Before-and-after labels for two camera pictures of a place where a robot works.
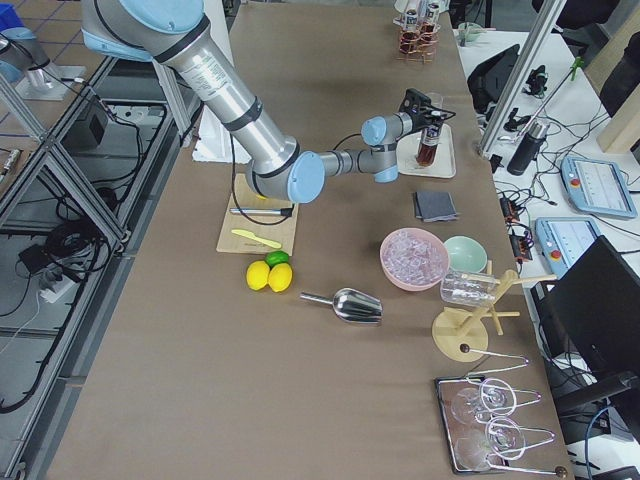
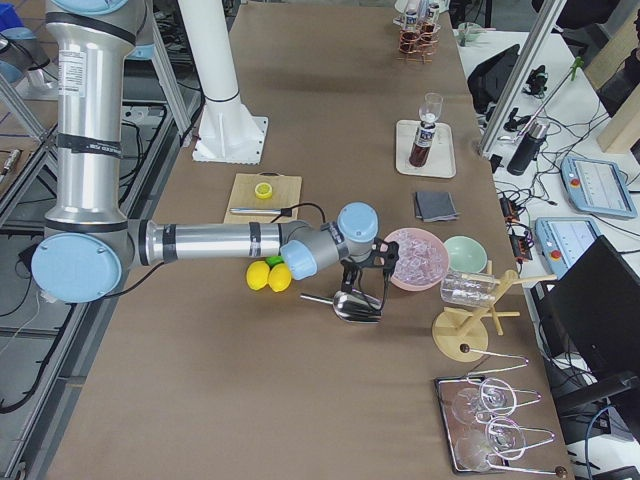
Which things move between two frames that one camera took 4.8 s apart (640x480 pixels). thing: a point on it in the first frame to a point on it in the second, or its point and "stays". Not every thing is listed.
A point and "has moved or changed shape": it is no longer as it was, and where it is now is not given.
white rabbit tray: x=443 y=167 stays
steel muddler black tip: x=262 y=211 stays
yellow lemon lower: x=279 y=277 stays
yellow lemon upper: x=257 y=274 stays
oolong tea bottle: x=426 y=154 has moved or changed shape
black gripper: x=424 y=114 to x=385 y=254
